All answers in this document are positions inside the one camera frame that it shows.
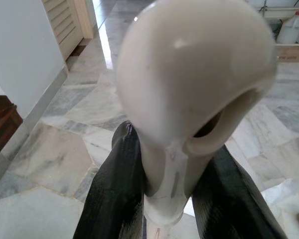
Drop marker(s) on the brown cardboard box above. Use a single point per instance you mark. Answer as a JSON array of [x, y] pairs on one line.
[[292, 53]]

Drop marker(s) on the dark brown wooden furniture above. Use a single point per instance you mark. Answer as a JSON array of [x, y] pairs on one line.
[[2, 124]]

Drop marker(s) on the beige louvered door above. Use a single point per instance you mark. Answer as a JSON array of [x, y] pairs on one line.
[[64, 25]]

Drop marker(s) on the translucent plastic jug red cap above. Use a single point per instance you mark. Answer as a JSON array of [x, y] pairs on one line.
[[290, 29]]

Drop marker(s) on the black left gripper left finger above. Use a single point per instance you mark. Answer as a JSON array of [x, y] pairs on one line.
[[113, 189]]

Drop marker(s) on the white plastic sheet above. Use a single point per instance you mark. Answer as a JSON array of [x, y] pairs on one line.
[[286, 206]]

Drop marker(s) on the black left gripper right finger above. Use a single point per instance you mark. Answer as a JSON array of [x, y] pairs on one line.
[[229, 199]]

